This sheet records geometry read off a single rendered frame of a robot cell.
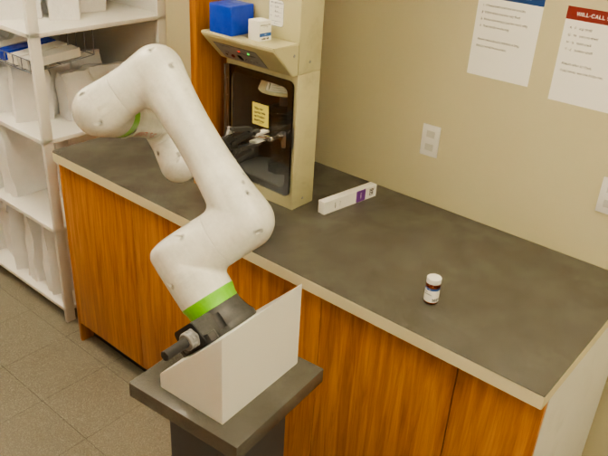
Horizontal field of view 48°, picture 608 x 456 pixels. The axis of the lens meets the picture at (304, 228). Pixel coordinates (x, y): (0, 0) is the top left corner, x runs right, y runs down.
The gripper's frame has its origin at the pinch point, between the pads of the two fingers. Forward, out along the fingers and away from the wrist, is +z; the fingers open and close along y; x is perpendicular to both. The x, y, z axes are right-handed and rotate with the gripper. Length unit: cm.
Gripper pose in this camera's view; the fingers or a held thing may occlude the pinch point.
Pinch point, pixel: (259, 136)
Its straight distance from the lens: 229.4
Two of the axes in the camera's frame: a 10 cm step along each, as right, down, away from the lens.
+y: -0.3, -9.1, -4.0
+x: -7.6, -2.4, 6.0
